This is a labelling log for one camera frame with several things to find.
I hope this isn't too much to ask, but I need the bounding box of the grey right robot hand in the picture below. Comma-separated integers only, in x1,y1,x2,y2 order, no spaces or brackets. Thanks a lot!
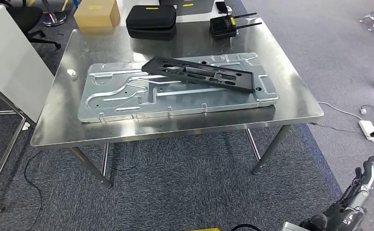
301,155,374,231

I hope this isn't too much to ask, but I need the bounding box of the black plastic panel part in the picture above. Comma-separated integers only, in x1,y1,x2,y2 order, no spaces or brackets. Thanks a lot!
141,55,255,94

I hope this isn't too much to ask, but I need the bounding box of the grey sheet metal part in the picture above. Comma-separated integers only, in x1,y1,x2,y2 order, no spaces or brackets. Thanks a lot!
78,52,280,123

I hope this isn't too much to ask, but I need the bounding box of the stainless steel workbench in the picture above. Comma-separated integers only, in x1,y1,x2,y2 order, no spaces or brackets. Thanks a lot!
30,17,324,189

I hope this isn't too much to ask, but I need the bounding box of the white power strip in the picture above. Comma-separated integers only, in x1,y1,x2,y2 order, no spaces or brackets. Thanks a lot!
358,120,374,142

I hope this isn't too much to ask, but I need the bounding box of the black radio with antennas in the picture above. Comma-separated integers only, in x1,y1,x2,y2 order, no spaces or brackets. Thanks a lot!
209,12,263,41

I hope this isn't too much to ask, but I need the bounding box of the small black device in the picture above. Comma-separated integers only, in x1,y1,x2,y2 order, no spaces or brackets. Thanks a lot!
215,0,230,15

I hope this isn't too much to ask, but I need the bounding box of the dark box with yellow label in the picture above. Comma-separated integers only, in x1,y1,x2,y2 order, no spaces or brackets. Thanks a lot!
159,0,215,16

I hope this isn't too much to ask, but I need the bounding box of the black zip case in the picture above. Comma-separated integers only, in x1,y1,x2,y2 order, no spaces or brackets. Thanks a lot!
125,4,177,41

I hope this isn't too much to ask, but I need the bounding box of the brown cardboard box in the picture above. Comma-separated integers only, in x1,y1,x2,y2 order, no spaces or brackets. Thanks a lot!
73,0,121,29

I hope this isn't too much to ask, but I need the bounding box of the black chair base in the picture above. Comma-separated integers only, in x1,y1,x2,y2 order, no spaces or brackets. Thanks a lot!
7,6,62,50

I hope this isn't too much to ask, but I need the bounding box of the thin black floor cable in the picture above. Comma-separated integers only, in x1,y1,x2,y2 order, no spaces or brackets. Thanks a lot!
308,122,371,138

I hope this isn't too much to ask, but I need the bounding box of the white floor cable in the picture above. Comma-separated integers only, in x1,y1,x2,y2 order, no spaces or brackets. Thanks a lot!
317,101,363,121

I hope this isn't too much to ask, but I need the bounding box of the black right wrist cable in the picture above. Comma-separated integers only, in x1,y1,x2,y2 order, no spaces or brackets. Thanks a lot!
231,223,264,231

